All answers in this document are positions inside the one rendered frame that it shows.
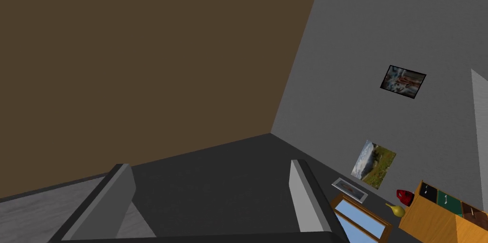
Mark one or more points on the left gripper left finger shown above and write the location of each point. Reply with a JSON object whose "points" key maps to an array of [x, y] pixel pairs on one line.
{"points": [[103, 205]]}

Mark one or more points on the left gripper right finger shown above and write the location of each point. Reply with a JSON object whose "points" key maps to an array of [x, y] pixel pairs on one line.
{"points": [[305, 201]]}

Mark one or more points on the dark framed wall picture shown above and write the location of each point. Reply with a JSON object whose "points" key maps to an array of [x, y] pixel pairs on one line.
{"points": [[403, 81]]}

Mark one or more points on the wooden framed window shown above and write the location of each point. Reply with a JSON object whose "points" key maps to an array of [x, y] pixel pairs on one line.
{"points": [[360, 222]]}

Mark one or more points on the landscape wall picture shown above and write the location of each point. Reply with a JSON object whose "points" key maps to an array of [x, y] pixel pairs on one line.
{"points": [[373, 164]]}

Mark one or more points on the grey framed wall picture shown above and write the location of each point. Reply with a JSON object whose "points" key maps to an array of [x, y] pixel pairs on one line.
{"points": [[349, 189]]}

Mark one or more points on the wooden shelf cabinet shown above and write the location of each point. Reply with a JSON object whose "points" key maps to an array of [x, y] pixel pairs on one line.
{"points": [[438, 216]]}

